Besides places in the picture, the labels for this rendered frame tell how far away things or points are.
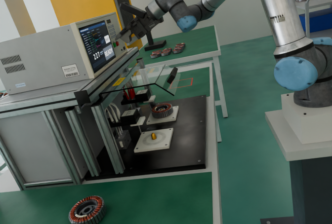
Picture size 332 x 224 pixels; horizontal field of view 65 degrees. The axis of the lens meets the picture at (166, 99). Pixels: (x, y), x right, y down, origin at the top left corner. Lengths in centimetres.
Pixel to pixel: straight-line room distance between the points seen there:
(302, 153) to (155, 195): 52
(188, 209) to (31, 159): 64
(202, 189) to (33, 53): 77
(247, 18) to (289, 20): 550
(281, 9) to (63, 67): 76
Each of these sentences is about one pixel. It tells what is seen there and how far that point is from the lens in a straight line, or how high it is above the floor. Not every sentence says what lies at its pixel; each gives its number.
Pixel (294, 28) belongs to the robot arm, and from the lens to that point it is 88.
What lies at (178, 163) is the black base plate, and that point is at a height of 77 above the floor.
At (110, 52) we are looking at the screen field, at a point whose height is 116.
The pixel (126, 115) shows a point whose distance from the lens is 108.
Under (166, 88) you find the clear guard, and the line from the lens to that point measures 92.
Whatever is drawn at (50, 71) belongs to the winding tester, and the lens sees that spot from 108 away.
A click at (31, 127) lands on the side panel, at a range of 106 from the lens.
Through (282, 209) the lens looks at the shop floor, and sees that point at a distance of 184.
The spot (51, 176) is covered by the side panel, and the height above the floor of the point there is 79.
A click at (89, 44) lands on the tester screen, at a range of 103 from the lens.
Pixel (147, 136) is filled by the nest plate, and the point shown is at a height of 78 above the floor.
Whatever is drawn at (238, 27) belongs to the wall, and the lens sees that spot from 637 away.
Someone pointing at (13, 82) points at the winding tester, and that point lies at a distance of 119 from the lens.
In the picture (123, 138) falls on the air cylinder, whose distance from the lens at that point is 113.
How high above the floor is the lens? 132
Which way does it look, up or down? 21 degrees down
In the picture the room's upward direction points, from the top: 15 degrees counter-clockwise
